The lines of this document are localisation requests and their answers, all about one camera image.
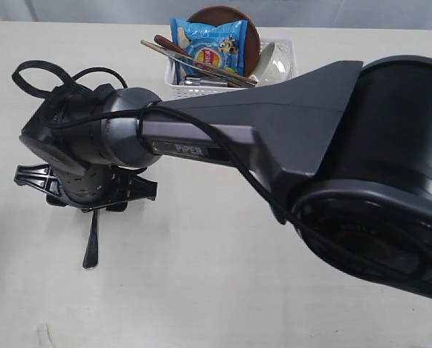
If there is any silver metal table knife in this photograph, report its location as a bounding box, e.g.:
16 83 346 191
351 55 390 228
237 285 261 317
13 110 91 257
154 35 238 78

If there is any grey speckled ceramic bowl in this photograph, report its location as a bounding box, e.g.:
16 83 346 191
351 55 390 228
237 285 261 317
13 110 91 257
249 40 296 87

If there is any brown round plate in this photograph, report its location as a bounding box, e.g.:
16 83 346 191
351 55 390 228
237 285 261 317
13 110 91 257
188 5 260 77

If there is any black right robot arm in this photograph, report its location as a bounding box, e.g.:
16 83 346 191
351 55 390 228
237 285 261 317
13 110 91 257
12 56 432 299

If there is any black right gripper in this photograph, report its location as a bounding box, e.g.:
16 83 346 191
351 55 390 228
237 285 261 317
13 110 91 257
14 164 157 212

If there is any blue Lay's chips bag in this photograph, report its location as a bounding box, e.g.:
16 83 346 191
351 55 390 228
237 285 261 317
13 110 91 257
170 18 248 75

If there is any white curtain backdrop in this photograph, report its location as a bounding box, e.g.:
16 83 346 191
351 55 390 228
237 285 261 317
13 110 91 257
0 0 432 30

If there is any silver metal fork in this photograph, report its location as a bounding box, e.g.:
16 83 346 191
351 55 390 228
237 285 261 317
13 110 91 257
82 210 99 270

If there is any white perforated plastic basket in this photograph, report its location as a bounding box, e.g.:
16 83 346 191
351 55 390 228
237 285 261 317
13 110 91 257
165 37 297 99

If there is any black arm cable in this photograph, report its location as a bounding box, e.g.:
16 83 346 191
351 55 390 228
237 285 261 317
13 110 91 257
12 59 351 276

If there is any brown wooden chopstick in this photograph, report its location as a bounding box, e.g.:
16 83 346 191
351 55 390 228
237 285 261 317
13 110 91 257
141 40 257 87

